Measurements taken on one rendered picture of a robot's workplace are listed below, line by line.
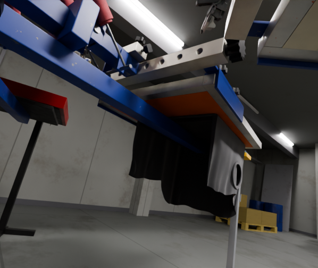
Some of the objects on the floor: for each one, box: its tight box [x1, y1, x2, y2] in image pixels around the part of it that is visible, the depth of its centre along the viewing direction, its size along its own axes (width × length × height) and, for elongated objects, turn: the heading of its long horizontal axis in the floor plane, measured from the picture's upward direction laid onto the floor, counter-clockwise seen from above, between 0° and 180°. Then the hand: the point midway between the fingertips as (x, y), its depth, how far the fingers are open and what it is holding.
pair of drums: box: [249, 199, 283, 232], centre depth 650 cm, size 67×107×79 cm, turn 77°
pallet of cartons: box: [215, 194, 277, 233], centre depth 555 cm, size 151×119×85 cm
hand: (202, 30), depth 113 cm, fingers open, 4 cm apart
